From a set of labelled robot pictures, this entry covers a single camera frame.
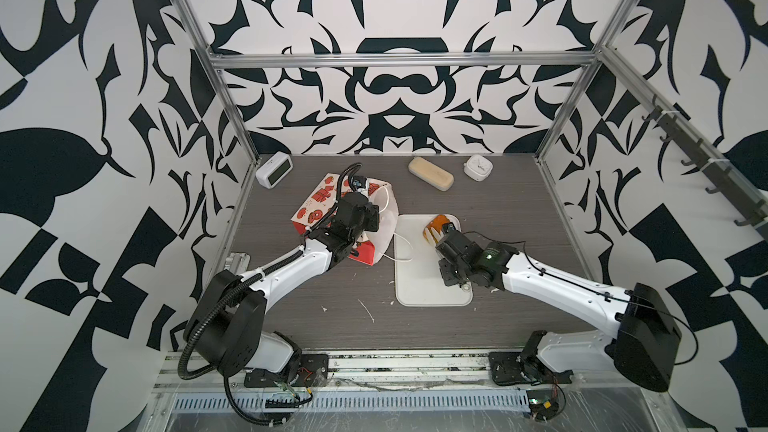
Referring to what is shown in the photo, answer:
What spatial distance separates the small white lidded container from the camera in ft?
3.73

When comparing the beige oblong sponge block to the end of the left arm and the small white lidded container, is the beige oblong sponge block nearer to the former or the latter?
the small white lidded container

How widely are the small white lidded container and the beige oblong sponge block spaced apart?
0.08m

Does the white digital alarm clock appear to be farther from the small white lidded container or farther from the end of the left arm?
the small white lidded container

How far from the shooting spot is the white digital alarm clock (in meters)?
1.07

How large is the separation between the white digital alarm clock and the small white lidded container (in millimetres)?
676

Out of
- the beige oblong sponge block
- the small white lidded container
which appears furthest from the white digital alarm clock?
the small white lidded container

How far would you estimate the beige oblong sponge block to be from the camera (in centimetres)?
111

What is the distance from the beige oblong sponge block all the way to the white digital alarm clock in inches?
18.4

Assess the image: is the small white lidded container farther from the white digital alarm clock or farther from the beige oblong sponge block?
the white digital alarm clock

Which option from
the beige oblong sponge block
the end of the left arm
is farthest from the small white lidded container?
the end of the left arm
